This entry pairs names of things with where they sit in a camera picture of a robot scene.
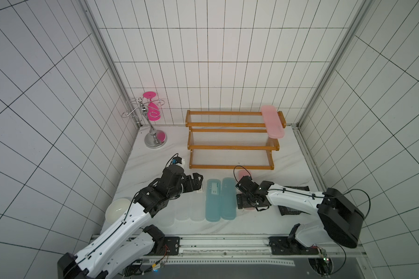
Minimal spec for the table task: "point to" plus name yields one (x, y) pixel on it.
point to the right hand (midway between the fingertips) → (241, 203)
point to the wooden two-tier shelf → (229, 140)
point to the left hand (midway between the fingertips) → (192, 182)
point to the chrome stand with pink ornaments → (146, 107)
